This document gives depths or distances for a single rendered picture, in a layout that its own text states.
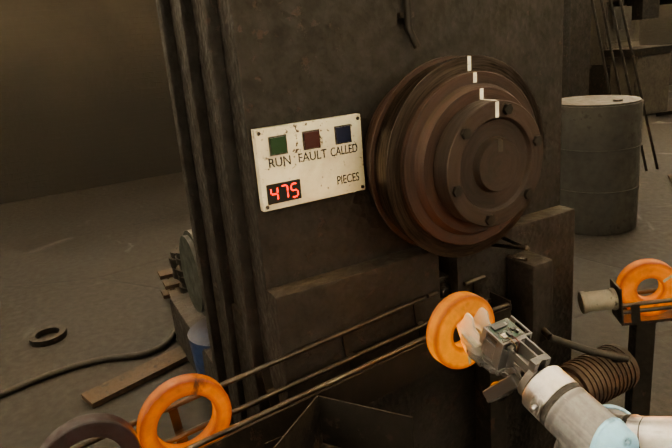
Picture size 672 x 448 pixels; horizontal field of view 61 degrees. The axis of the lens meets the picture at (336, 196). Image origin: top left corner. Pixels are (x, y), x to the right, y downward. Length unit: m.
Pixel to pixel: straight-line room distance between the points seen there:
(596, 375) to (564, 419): 0.68
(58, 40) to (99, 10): 0.56
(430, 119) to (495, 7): 0.46
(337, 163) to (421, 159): 0.20
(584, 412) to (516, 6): 1.04
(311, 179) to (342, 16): 0.37
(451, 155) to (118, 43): 6.20
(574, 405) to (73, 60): 6.60
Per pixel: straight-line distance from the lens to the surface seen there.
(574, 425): 1.01
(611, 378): 1.71
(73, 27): 7.13
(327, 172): 1.29
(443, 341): 1.15
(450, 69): 1.29
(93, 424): 1.19
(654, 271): 1.71
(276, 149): 1.22
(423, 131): 1.23
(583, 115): 4.01
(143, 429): 1.22
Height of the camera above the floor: 1.40
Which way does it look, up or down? 15 degrees down
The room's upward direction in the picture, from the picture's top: 5 degrees counter-clockwise
